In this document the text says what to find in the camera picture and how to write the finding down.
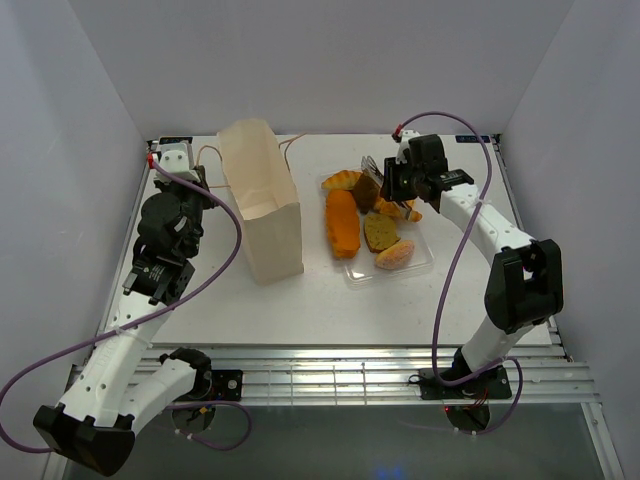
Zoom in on metal tongs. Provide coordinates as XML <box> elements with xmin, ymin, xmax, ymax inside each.
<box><xmin>361</xmin><ymin>155</ymin><xmax>384</xmax><ymax>188</ymax></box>

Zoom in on dark brown bread piece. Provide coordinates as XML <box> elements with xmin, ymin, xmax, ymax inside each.
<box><xmin>352</xmin><ymin>173</ymin><xmax>380</xmax><ymax>214</ymax></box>

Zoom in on pink sugared bun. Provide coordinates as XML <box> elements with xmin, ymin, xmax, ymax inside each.
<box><xmin>375</xmin><ymin>240</ymin><xmax>415</xmax><ymax>270</ymax></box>

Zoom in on long orange bread loaf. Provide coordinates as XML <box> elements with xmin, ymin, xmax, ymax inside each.
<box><xmin>325</xmin><ymin>189</ymin><xmax>361</xmax><ymax>259</ymax></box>

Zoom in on white paper bag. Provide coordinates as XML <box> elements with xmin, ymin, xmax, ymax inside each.
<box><xmin>210</xmin><ymin>118</ymin><xmax>304</xmax><ymax>285</ymax></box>

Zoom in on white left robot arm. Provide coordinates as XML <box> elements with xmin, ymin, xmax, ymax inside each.
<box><xmin>33</xmin><ymin>180</ymin><xmax>212</xmax><ymax>476</ymax></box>

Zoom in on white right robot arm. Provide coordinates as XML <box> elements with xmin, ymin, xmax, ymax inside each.
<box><xmin>382</xmin><ymin>130</ymin><xmax>564</xmax><ymax>397</ymax></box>

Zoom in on speckled bread slice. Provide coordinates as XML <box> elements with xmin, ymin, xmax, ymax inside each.
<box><xmin>363</xmin><ymin>213</ymin><xmax>400</xmax><ymax>253</ymax></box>

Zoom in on right blue table label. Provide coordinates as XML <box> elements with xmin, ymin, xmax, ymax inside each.
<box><xmin>455</xmin><ymin>135</ymin><xmax>491</xmax><ymax>144</ymax></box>

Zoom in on blue table label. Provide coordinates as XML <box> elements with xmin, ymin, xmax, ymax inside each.
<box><xmin>455</xmin><ymin>135</ymin><xmax>491</xmax><ymax>144</ymax></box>
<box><xmin>158</xmin><ymin>136</ymin><xmax>193</xmax><ymax>145</ymax></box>

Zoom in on small croissant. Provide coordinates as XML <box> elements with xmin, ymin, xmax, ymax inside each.
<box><xmin>321</xmin><ymin>170</ymin><xmax>362</xmax><ymax>191</ymax></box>

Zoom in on left blue table label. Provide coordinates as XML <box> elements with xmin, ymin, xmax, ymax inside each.
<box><xmin>158</xmin><ymin>136</ymin><xmax>193</xmax><ymax>145</ymax></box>

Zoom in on clear plastic tray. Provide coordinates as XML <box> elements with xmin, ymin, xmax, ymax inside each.
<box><xmin>317</xmin><ymin>159</ymin><xmax>435</xmax><ymax>291</ymax></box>

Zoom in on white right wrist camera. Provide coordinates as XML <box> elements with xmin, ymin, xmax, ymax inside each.
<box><xmin>392</xmin><ymin>125</ymin><xmax>421</xmax><ymax>165</ymax></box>

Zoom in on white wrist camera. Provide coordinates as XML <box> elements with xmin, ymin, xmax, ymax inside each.
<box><xmin>147</xmin><ymin>142</ymin><xmax>199</xmax><ymax>182</ymax></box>
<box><xmin>392</xmin><ymin>125</ymin><xmax>421</xmax><ymax>165</ymax></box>

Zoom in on orange twisted ring bread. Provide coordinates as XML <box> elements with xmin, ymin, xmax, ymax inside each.
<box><xmin>373</xmin><ymin>196</ymin><xmax>423</xmax><ymax>223</ymax></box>

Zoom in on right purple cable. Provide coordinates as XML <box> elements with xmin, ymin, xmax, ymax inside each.
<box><xmin>399</xmin><ymin>110</ymin><xmax>524</xmax><ymax>437</ymax></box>

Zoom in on purple cable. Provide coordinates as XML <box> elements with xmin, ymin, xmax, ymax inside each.
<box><xmin>0</xmin><ymin>162</ymin><xmax>254</xmax><ymax>454</ymax></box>
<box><xmin>399</xmin><ymin>110</ymin><xmax>524</xmax><ymax>437</ymax></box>

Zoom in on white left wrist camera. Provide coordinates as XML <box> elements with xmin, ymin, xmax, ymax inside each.
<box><xmin>147</xmin><ymin>142</ymin><xmax>199</xmax><ymax>182</ymax></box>

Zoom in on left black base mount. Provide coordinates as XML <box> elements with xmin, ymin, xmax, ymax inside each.
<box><xmin>159</xmin><ymin>347</ymin><xmax>243</xmax><ymax>402</ymax></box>

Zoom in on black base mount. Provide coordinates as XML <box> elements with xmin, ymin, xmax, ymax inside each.
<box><xmin>408</xmin><ymin>366</ymin><xmax>512</xmax><ymax>400</ymax></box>
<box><xmin>159</xmin><ymin>347</ymin><xmax>243</xmax><ymax>402</ymax></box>

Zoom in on aluminium frame rail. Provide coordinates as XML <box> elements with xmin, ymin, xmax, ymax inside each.
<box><xmin>62</xmin><ymin>344</ymin><xmax>601</xmax><ymax>406</ymax></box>

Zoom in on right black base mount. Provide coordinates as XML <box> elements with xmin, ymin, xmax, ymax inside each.
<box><xmin>408</xmin><ymin>366</ymin><xmax>512</xmax><ymax>400</ymax></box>

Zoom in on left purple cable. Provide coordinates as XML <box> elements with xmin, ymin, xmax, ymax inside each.
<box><xmin>0</xmin><ymin>162</ymin><xmax>254</xmax><ymax>454</ymax></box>

